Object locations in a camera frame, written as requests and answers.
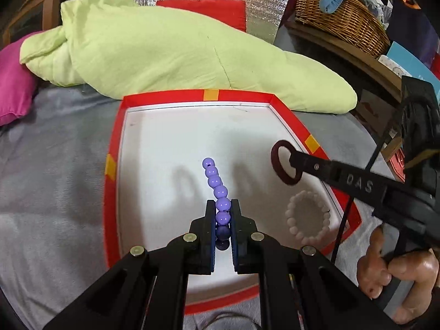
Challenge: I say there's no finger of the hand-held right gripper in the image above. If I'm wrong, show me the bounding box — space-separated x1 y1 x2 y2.
288 149 397 211

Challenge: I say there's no purple bead bracelet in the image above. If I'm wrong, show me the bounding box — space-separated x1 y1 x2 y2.
202 157 232 251

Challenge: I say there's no light blue box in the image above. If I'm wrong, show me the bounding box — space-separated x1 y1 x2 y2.
387 41 440 81

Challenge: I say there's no red cushion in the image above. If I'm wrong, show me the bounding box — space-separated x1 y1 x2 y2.
156 0 247 33

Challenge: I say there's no white bead bracelet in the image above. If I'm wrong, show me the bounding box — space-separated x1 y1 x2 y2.
286 191 332 246

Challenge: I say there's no dark maroon bangle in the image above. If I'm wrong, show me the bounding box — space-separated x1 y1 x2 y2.
271 140 303 186

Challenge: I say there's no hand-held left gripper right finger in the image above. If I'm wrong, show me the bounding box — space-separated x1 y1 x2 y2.
230 199 396 330

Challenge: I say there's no wooden cabinet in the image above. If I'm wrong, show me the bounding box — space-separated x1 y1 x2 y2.
3 0 90 43

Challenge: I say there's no wicker basket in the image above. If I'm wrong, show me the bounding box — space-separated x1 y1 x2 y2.
295 0 391 59

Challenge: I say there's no black cable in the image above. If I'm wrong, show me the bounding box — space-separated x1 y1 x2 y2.
331 134 387 266

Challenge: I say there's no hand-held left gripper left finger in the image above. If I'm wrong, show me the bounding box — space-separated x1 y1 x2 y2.
43 199 217 330

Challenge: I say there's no wooden shelf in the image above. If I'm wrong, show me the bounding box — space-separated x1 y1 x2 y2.
285 21 413 138

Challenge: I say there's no light green blanket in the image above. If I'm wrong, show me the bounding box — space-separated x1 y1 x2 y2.
20 0 358 114

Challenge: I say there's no person's right hand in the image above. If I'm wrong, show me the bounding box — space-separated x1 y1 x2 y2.
357 227 440 325

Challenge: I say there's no pink pillow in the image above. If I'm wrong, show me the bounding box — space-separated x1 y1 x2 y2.
0 31 38 127

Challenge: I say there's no silver foil panel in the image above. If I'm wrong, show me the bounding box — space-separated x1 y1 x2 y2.
151 0 297 43

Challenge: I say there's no red cardboard box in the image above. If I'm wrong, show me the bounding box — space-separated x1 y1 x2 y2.
102 89 363 315

